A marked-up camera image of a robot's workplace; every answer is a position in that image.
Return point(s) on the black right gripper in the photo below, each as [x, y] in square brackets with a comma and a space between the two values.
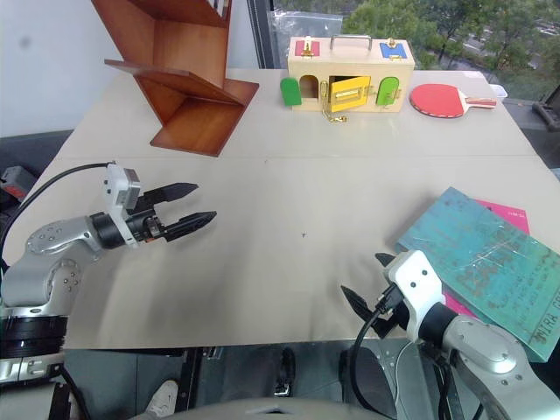
[391, 321]

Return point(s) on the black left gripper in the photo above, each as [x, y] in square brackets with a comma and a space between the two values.
[141, 225]

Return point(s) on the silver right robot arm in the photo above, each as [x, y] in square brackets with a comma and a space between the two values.
[485, 350]

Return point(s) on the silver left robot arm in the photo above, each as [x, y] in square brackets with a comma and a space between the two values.
[52, 262]

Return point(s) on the teal worn book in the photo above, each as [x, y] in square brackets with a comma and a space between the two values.
[485, 258]

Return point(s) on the zigzag wooden shelf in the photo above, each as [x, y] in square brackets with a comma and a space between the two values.
[184, 57]

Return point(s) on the pink book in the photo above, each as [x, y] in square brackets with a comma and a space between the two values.
[507, 214]

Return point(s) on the green arched lock box door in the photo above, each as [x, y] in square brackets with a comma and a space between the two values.
[291, 93]
[387, 92]

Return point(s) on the grey rounded robot body shape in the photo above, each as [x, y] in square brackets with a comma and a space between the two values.
[271, 409]

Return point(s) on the grey and red device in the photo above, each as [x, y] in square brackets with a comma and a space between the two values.
[15, 181]

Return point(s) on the yellow square lock box door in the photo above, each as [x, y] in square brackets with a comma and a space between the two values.
[347, 94]

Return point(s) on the white shoe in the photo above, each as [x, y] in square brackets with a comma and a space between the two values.
[163, 398]

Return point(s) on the red table tennis paddle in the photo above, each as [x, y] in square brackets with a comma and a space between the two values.
[437, 100]

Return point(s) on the wooden lock box toy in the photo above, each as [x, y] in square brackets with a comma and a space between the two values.
[350, 65]

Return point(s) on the small white plastic container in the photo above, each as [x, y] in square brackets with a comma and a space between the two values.
[499, 91]

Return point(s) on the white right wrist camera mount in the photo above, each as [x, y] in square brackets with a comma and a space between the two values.
[415, 280]

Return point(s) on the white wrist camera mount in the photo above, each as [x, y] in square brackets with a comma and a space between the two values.
[415, 280]
[119, 184]

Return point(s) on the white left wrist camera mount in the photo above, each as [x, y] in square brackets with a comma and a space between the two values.
[119, 184]

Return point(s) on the black window frame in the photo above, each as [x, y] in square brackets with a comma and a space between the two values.
[262, 32]

